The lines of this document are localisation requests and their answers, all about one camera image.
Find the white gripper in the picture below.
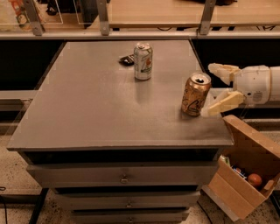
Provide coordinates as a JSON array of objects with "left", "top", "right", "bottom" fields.
[{"left": 207, "top": 63, "right": 271, "bottom": 116}]

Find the orange gold soda can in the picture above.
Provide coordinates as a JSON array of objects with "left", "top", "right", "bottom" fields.
[{"left": 181, "top": 73, "right": 212, "bottom": 116}]

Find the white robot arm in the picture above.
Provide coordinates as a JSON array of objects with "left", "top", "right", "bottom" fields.
[{"left": 206, "top": 63, "right": 280, "bottom": 116}]

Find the white green soda can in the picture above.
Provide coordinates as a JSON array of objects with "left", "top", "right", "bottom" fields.
[{"left": 134, "top": 43, "right": 153, "bottom": 81}]

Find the blue packet in box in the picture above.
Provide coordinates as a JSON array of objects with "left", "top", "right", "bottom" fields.
[{"left": 231, "top": 165, "right": 247, "bottom": 179}]

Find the top grey drawer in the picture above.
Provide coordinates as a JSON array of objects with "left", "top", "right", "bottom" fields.
[{"left": 27, "top": 161, "right": 218, "bottom": 188}]

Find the grey drawer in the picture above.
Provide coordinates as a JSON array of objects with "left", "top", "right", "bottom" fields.
[
  {"left": 27, "top": 161, "right": 218, "bottom": 188},
  {"left": 57, "top": 191, "right": 200, "bottom": 210},
  {"left": 72, "top": 209, "right": 188, "bottom": 224}
]

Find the red apple in box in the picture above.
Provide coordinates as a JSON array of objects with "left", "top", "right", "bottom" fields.
[{"left": 248, "top": 173, "right": 263, "bottom": 188}]

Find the open cardboard box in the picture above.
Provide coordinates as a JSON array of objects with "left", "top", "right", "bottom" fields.
[{"left": 203, "top": 115, "right": 280, "bottom": 221}]

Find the small black object on table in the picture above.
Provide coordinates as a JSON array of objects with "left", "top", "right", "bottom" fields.
[{"left": 119, "top": 54, "right": 134, "bottom": 67}]

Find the wooden shelf board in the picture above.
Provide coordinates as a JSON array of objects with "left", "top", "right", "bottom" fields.
[{"left": 108, "top": 0, "right": 280, "bottom": 28}]

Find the grey drawer cabinet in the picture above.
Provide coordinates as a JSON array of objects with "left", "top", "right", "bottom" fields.
[{"left": 8, "top": 40, "right": 232, "bottom": 214}]

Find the bottom grey drawer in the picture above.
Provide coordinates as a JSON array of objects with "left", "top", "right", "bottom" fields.
[{"left": 72, "top": 209, "right": 188, "bottom": 224}]

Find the middle grey drawer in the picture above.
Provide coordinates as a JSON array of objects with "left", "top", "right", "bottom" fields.
[{"left": 57, "top": 191, "right": 200, "bottom": 210}]

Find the orange bottle on shelf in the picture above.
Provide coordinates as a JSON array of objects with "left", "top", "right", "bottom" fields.
[{"left": 9, "top": 0, "right": 31, "bottom": 32}]

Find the right metal shelf bracket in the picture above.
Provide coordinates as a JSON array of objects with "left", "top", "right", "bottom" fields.
[{"left": 199, "top": 0, "right": 216, "bottom": 35}]

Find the metal shelf bracket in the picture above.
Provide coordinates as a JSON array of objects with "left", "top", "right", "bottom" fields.
[
  {"left": 23, "top": 0, "right": 44, "bottom": 36},
  {"left": 199, "top": 0, "right": 216, "bottom": 35},
  {"left": 96, "top": 0, "right": 109, "bottom": 36}
]

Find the middle metal shelf bracket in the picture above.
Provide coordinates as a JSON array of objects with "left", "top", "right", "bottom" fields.
[{"left": 96, "top": 0, "right": 109, "bottom": 36}]

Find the left metal shelf bracket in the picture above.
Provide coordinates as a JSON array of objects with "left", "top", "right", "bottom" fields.
[{"left": 23, "top": 0, "right": 44, "bottom": 36}]

